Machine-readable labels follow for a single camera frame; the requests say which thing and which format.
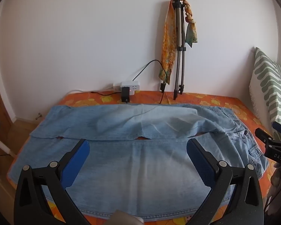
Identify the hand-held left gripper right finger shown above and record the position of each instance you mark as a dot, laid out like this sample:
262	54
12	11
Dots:
199	161

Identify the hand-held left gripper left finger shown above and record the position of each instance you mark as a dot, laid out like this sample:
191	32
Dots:
78	161

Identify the light blue denim pants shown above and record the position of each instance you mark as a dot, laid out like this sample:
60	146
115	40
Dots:
140	168

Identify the person's right hand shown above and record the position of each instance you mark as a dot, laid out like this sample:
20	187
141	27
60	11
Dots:
277	180

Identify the green leaf print pillow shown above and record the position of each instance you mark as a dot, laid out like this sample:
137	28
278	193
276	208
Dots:
267	84

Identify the metal door stopper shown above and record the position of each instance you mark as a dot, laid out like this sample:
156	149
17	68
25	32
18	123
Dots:
39	115

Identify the orange floral bedsheet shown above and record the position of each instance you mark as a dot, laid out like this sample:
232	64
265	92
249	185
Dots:
201	98

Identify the white foam leg wrap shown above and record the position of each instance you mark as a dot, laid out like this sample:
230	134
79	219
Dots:
3	146

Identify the black charger adapter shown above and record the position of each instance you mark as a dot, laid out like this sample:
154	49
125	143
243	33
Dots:
125	95

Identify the white power strip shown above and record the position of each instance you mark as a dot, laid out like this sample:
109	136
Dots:
133	85

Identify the grey folded tripod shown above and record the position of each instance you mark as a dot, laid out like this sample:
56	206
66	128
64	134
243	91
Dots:
180	63

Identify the orange patterned scarf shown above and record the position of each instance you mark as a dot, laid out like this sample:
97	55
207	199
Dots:
168	51

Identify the wooden bed frame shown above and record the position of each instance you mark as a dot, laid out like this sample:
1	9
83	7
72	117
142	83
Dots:
0	185

